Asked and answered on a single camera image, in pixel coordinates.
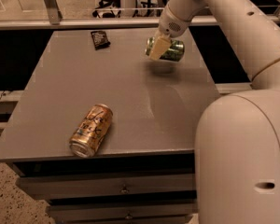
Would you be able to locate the green soda can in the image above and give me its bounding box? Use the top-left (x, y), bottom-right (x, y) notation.
top-left (145, 37), bottom-right (185, 62)

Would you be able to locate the grey drawer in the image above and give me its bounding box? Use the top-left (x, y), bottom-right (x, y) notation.
top-left (16, 174), bottom-right (196, 200)
top-left (48, 203), bottom-right (197, 223)

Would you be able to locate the black office chair base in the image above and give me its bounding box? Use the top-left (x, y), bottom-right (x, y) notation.
top-left (92, 0), bottom-right (120, 18)

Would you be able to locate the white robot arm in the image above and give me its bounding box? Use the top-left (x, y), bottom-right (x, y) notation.
top-left (151, 0), bottom-right (280, 224)

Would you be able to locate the grey drawer cabinet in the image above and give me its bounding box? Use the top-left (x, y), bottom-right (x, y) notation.
top-left (0, 29), bottom-right (218, 224)

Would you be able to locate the lower grey drawer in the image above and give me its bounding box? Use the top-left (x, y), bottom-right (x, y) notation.
top-left (48, 203), bottom-right (197, 223)

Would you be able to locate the orange soda can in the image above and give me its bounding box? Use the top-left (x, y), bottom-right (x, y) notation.
top-left (69, 104), bottom-right (113, 158)

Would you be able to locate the upper grey drawer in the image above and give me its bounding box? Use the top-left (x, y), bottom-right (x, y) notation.
top-left (16, 174), bottom-right (196, 200)

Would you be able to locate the black snack packet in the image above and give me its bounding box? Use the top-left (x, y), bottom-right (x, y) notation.
top-left (91, 31), bottom-right (110, 49)

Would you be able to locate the metal railing frame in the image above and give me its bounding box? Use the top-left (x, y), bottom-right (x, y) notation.
top-left (0, 0), bottom-right (280, 32)

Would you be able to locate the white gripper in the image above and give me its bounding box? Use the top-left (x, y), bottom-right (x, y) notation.
top-left (149, 6), bottom-right (192, 61)

